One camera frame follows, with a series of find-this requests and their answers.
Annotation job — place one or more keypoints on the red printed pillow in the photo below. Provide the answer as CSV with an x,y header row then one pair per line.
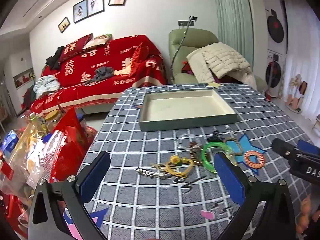
x,y
72,48

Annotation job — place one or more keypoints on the clear plastic bag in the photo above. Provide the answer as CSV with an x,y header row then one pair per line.
x,y
30,160

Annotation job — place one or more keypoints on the green curtain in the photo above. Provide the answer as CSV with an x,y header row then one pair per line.
x,y
230,10

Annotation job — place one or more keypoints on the cream down jacket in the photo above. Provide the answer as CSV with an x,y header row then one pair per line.
x,y
225,57

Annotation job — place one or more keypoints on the red satin cushion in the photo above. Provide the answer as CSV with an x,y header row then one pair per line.
x,y
138,57

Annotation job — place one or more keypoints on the blue lid jar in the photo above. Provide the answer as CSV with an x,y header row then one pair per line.
x,y
81,121

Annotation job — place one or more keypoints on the white quilt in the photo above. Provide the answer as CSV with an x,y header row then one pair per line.
x,y
197,65

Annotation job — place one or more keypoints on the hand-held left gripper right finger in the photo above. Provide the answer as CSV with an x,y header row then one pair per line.
x,y
228,177

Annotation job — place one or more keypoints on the dark clothes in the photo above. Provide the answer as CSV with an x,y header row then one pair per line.
x,y
53,61

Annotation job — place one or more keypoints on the green plastic bangle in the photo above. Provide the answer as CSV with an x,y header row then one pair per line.
x,y
203,155

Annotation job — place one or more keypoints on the green armchair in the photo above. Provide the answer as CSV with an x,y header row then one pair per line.
x,y
180,55

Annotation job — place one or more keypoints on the white washing machine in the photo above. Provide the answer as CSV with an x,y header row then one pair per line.
x,y
273,72

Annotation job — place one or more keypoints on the yellow oil bottle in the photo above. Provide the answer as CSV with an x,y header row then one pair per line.
x,y
37,122

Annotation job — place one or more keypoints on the black claw clip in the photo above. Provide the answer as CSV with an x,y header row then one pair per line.
x,y
215,137

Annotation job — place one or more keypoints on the white dryer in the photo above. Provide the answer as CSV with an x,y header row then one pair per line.
x,y
275,27

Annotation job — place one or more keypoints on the small framed picture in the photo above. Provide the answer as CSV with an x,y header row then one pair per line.
x,y
64,25

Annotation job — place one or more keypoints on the framed wedding photo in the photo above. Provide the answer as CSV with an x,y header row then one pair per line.
x,y
95,4
80,11

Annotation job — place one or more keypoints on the grey checked tablecloth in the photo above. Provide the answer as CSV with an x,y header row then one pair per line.
x,y
150,200

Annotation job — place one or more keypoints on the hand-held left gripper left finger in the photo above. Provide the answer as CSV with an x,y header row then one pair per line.
x,y
96,177

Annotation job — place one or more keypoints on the small black camera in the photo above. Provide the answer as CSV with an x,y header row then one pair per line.
x,y
193,18

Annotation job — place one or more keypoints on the green tray with cream inside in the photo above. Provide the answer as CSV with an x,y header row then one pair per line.
x,y
175,107

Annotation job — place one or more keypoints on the yellow lid jar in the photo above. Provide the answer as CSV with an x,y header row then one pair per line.
x,y
52,118

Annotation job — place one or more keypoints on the pink framed picture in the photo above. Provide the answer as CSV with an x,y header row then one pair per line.
x,y
117,0

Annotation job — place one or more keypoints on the white sheer curtain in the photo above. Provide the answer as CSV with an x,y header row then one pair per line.
x,y
305,55

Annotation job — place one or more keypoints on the black bobby pin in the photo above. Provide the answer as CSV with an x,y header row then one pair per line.
x,y
196,180

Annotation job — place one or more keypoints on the photo print pillow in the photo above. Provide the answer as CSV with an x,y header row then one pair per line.
x,y
96,41

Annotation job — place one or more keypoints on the red printed blanket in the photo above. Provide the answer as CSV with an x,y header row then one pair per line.
x,y
100,60

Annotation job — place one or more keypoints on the orange plush toy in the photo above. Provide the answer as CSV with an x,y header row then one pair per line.
x,y
303,215

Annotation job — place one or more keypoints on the blue packet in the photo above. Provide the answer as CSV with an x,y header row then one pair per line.
x,y
8,141

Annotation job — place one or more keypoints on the floral cloth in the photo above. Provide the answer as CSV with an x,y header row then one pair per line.
x,y
46,85

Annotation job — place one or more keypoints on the silver hair clips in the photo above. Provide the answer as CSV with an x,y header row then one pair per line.
x,y
147,172

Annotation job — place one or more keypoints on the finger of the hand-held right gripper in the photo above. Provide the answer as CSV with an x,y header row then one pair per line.
x,y
308,147
282,147

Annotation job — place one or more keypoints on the grey garment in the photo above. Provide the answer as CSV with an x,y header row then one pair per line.
x,y
102,73

